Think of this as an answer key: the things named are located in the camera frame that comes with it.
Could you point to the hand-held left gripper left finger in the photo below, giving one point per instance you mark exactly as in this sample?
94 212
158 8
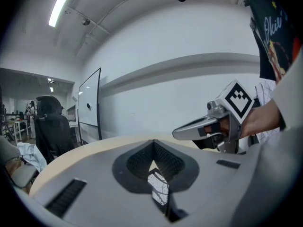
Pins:
99 185

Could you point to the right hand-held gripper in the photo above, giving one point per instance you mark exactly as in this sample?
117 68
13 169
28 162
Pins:
237 100

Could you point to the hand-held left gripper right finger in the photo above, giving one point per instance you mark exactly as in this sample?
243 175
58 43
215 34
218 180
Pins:
208 174

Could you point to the black framed picture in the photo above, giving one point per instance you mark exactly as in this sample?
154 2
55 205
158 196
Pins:
158 188

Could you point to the person's right forearm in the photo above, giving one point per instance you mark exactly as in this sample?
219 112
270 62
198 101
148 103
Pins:
262 119

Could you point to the round wooden table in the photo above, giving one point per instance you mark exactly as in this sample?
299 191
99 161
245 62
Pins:
71 155

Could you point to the person's right hand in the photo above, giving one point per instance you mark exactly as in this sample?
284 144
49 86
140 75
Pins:
222 126

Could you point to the black office chair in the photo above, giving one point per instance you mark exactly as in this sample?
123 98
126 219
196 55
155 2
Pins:
52 131

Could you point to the white crumpled cloth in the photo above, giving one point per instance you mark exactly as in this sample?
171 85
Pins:
33 154

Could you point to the grey shell chair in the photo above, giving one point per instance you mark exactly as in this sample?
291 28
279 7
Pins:
21 174

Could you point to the white line-patterned cloth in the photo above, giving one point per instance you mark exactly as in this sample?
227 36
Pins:
267 91

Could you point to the black-framed whiteboard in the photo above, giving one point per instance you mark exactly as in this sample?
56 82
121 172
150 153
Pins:
88 103

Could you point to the white-legged work table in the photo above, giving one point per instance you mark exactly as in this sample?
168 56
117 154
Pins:
21 123

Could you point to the dark printed t-shirt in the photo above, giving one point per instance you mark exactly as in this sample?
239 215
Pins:
272 44

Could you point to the long ceiling light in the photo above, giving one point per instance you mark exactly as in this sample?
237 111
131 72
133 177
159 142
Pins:
60 6

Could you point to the ceiling dome camera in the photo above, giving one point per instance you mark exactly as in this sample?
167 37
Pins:
85 22

